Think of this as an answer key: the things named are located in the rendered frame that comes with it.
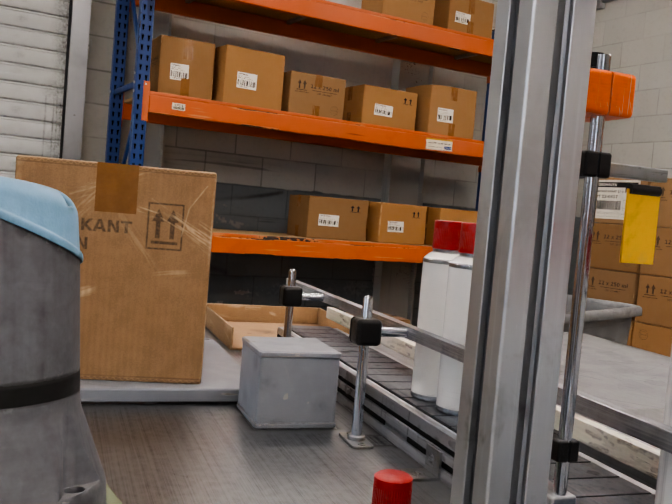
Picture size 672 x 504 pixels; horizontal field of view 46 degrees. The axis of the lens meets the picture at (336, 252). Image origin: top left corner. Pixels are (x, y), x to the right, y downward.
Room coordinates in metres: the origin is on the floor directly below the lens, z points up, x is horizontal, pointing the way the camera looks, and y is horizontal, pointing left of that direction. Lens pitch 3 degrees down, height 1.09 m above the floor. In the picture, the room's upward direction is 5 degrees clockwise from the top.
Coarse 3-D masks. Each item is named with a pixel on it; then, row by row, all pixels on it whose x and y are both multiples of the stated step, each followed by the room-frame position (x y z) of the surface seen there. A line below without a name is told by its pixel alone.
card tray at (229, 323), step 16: (208, 304) 1.63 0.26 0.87; (224, 304) 1.64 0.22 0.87; (208, 320) 1.54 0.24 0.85; (224, 320) 1.41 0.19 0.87; (240, 320) 1.65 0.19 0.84; (256, 320) 1.66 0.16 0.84; (272, 320) 1.67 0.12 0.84; (304, 320) 1.70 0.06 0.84; (320, 320) 1.69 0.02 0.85; (224, 336) 1.39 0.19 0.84; (240, 336) 1.47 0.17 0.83; (272, 336) 1.50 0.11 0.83
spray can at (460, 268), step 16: (464, 224) 0.83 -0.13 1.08; (464, 240) 0.83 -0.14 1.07; (464, 256) 0.83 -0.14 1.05; (448, 272) 0.84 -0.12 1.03; (464, 272) 0.82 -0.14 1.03; (448, 288) 0.84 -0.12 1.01; (464, 288) 0.82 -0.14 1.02; (448, 304) 0.83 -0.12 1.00; (464, 304) 0.82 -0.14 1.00; (448, 320) 0.83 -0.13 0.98; (464, 320) 0.82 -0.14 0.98; (448, 336) 0.83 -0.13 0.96; (464, 336) 0.82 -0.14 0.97; (448, 368) 0.82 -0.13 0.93; (448, 384) 0.82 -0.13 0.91; (448, 400) 0.82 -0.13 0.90
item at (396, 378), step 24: (312, 336) 1.25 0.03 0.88; (336, 336) 1.28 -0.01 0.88; (384, 360) 1.10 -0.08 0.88; (384, 384) 0.94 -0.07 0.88; (408, 384) 0.95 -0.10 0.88; (432, 408) 0.84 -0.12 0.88; (456, 432) 0.76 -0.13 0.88; (552, 480) 0.63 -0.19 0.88; (576, 480) 0.64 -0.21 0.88; (600, 480) 0.64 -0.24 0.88; (624, 480) 0.65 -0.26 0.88
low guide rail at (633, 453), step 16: (336, 320) 1.33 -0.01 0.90; (400, 352) 1.07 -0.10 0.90; (576, 416) 0.72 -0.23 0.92; (576, 432) 0.71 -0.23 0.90; (592, 432) 0.69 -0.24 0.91; (608, 432) 0.67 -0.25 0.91; (608, 448) 0.66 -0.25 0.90; (624, 448) 0.65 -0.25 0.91; (640, 448) 0.63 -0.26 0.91; (640, 464) 0.63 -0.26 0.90; (656, 464) 0.61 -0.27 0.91
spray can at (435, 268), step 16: (448, 224) 0.88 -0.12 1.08; (448, 240) 0.88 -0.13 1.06; (432, 256) 0.88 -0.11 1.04; (448, 256) 0.88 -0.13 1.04; (432, 272) 0.88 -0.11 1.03; (432, 288) 0.88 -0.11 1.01; (432, 304) 0.88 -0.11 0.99; (432, 320) 0.88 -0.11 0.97; (416, 352) 0.89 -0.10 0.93; (432, 352) 0.87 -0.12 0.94; (416, 368) 0.89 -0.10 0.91; (432, 368) 0.87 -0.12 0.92; (416, 384) 0.88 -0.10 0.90; (432, 384) 0.87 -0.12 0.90; (432, 400) 0.87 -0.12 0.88
